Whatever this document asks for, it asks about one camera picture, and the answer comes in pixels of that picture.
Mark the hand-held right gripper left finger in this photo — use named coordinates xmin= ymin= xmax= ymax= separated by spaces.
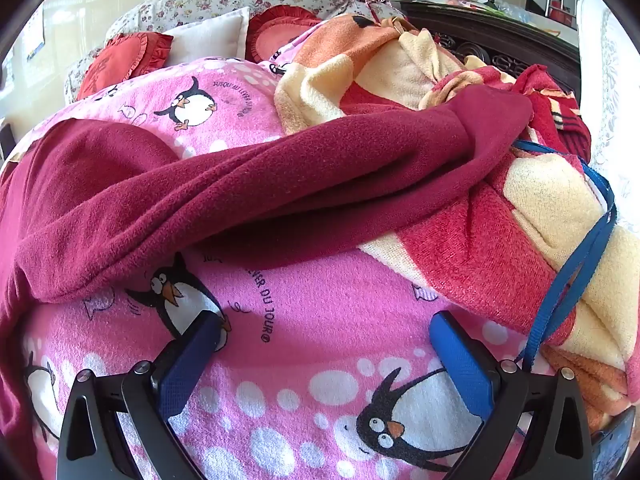
xmin=56 ymin=310 xmax=231 ymax=480

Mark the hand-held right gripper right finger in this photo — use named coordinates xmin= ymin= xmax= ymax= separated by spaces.
xmin=429 ymin=310 xmax=593 ymax=480

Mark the maroon knit garment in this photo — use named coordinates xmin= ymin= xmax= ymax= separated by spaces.
xmin=0 ymin=85 xmax=534 ymax=461

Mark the pink penguin print blanket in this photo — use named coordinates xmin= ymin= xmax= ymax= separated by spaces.
xmin=0 ymin=57 xmax=566 ymax=480

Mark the orange red cream blanket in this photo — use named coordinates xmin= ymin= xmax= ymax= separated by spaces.
xmin=274 ymin=12 xmax=640 ymax=436

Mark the red striped cloth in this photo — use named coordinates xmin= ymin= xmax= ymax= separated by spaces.
xmin=514 ymin=64 xmax=592 ymax=163

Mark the red heart pillow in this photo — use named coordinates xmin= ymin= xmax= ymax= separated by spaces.
xmin=76 ymin=31 xmax=174 ymax=102
xmin=246 ymin=5 xmax=326 ymax=63

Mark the small floral pillow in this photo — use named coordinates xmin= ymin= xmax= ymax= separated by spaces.
xmin=64 ymin=55 xmax=103 ymax=107

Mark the white lace curtain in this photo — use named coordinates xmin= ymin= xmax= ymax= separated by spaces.
xmin=575 ymin=0 xmax=640 ymax=226

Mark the white pillow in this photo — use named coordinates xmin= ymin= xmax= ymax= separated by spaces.
xmin=162 ymin=6 xmax=251 ymax=67

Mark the dark carved wooden cabinet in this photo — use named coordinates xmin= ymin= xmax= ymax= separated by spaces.
xmin=399 ymin=0 xmax=585 ymax=106

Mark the red pot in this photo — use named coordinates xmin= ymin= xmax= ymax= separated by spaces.
xmin=547 ymin=0 xmax=576 ymax=26

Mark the blue strap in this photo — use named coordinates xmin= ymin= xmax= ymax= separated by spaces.
xmin=510 ymin=139 xmax=619 ymax=368

